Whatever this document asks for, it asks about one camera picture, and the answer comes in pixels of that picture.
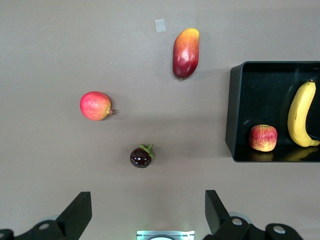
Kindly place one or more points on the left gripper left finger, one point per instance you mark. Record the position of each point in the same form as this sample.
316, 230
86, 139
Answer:
72, 215

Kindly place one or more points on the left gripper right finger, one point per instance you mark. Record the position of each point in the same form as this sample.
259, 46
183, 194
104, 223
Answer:
217, 217

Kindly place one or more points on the red yellow apple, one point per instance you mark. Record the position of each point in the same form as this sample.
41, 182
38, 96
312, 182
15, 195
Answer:
262, 137

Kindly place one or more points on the black plastic box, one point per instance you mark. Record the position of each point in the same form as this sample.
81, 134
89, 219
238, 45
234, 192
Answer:
262, 100

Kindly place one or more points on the yellow banana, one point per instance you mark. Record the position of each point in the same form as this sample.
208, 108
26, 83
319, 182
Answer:
298, 112

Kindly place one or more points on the dark purple mangosteen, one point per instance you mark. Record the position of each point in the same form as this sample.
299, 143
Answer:
140, 157

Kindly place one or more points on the red yellow mango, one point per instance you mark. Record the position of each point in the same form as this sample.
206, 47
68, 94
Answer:
186, 55

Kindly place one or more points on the brown table cover sheet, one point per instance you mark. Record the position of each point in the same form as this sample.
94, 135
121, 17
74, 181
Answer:
50, 50

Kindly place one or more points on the small clear tape piece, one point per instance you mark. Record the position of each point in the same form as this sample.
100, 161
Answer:
160, 25

